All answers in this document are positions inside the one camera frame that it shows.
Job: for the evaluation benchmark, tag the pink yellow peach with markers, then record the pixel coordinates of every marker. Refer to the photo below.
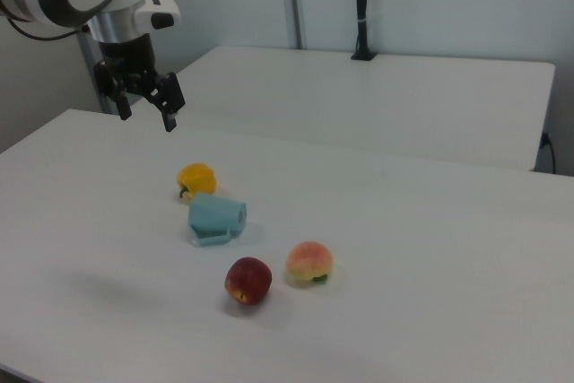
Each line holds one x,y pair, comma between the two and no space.
309,262

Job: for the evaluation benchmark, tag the white side table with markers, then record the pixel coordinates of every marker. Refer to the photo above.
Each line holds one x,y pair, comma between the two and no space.
359,100

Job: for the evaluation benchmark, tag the yellow bell pepper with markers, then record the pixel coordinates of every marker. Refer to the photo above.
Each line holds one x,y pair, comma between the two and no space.
197,179

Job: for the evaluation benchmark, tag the black camera pole with base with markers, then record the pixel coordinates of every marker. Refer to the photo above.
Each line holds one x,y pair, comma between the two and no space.
361,6

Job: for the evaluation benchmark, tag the light blue hexagonal mug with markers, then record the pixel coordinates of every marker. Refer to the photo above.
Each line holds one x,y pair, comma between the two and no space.
213,217

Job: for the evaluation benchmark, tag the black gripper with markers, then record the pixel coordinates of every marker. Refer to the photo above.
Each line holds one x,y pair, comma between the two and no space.
127,58

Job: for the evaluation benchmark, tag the dark red apple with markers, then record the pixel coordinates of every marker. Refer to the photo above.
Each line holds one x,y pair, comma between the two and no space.
247,281

